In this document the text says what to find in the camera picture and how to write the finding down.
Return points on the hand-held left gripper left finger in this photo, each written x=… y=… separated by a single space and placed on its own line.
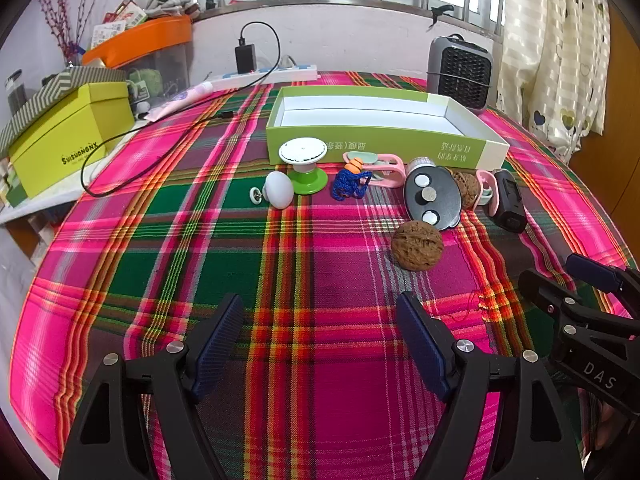
x=220 y=340

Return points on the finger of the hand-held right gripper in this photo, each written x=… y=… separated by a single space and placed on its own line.
x=595 y=272
x=540 y=290

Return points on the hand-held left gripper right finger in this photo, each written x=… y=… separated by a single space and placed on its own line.
x=422 y=345

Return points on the black rectangular device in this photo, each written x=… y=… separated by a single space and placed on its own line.
x=510 y=200

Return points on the brown walnut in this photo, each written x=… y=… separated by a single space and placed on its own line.
x=417 y=247
x=467 y=190

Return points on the small pink green clip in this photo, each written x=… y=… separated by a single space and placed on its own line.
x=487 y=195

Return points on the black and white dome object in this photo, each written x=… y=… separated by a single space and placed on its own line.
x=432 y=205

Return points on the white egg-shaped knob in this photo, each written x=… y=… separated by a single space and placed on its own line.
x=280 y=190

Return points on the white round jar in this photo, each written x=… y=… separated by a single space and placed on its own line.
x=422 y=162

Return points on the blue orange knitted toy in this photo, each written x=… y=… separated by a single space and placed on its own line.
x=350 y=185

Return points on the large pink green clip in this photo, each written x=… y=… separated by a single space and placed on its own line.
x=387 y=167

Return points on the white green round stand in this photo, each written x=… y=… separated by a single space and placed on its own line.
x=302 y=157

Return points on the shallow green white box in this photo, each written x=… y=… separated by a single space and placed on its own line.
x=350 y=140

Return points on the pink green plaid tablecloth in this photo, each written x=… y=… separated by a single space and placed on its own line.
x=300 y=260

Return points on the brown wooden door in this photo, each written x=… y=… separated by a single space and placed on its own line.
x=615 y=110

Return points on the cream heart-print curtain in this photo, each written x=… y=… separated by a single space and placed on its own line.
x=550 y=50

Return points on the grey fan heater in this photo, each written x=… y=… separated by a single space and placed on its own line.
x=460 y=72

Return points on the yellow-green cardboard box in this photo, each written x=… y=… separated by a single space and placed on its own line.
x=75 y=145

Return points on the pink white tube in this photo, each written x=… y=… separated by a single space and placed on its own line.
x=180 y=100

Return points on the white power strip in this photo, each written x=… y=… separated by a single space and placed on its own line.
x=295 y=71

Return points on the black charger adapter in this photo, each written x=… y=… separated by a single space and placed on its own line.
x=245 y=59

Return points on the black clip on windowsill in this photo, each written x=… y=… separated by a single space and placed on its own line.
x=442 y=10

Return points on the grey striped box lid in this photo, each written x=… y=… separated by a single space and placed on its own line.
x=55 y=87

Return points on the clear bin with orange lid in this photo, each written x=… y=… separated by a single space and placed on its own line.
x=145 y=40

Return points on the dark glass jar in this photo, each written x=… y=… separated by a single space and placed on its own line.
x=15 y=92

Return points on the colourful paper packets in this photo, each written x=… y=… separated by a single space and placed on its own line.
x=117 y=22

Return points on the purple dried flower branches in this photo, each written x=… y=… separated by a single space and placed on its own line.
x=62 y=15

